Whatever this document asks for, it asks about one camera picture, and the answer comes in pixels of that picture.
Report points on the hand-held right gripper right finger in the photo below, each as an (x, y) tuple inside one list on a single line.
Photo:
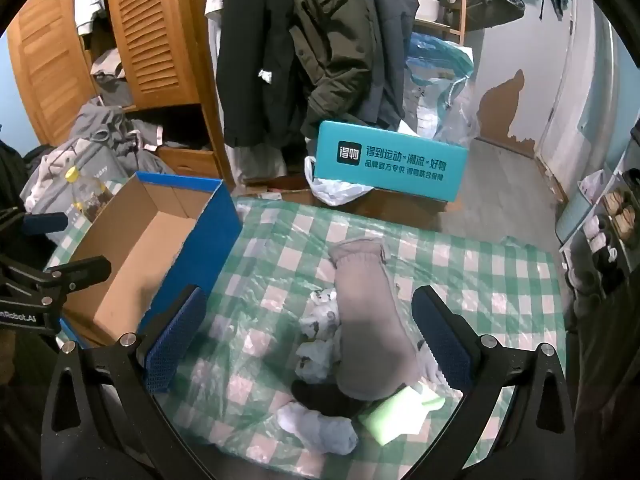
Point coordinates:
[(442, 340)]

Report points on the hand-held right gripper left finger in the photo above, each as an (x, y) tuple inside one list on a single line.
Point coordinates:
[(175, 340)]

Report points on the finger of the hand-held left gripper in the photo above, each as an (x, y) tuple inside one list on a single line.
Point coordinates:
[(75, 271), (47, 223)]

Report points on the grey fleece sock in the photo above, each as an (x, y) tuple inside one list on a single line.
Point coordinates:
[(365, 320)]

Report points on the blue cardboard box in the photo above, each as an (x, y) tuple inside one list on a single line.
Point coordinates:
[(220, 240)]

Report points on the yellow cap oil bottle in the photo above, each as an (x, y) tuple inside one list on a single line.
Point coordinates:
[(87, 195)]

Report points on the black bag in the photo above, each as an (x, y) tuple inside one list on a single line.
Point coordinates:
[(12, 175)]

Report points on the green checked tablecloth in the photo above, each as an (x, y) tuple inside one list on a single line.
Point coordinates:
[(475, 285)]

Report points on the grey tote bag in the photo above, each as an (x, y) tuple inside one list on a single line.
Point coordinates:
[(95, 165)]

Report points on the green sponge cloth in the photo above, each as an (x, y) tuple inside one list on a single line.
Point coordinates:
[(395, 410)]

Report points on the grey hoodie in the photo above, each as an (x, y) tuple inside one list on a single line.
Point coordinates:
[(100, 125)]

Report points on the black sock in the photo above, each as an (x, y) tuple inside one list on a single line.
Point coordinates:
[(320, 400)]

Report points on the grey white sock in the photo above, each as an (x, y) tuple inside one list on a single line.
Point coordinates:
[(320, 427)]

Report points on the folded grey clothes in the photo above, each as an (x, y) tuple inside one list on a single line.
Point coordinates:
[(107, 72)]

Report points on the shoe rack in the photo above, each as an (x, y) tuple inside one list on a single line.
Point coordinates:
[(575, 210)]

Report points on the teal cardboard box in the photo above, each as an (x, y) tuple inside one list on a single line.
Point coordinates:
[(390, 160)]

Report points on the wooden wardrobe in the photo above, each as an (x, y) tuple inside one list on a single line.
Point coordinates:
[(150, 35)]

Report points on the small white plastic bag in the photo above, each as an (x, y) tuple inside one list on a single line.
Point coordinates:
[(592, 184)]

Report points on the row of assorted shoes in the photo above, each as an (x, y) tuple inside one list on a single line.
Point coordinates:
[(620, 210)]

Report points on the clear plastic bag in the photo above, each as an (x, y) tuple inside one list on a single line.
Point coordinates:
[(440, 85)]

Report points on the black jacket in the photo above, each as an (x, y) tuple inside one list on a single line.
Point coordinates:
[(255, 60)]

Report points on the white hanging shirt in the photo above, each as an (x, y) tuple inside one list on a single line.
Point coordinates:
[(214, 0)]

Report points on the dark grey jacket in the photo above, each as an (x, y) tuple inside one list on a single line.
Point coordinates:
[(390, 35)]

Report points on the olive green jacket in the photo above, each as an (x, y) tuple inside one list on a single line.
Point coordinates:
[(330, 35)]

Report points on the wooden shelf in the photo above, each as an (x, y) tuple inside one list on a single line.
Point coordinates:
[(457, 2)]

